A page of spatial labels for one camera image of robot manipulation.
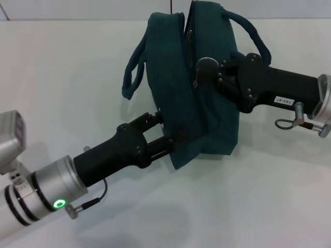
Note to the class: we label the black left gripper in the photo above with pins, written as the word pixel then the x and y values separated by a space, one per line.
pixel 113 152

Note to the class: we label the dark teal fabric bag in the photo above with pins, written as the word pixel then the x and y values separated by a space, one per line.
pixel 175 90

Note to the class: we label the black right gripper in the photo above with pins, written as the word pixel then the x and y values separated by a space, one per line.
pixel 279 87

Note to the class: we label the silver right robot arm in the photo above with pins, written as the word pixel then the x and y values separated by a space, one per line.
pixel 324 100

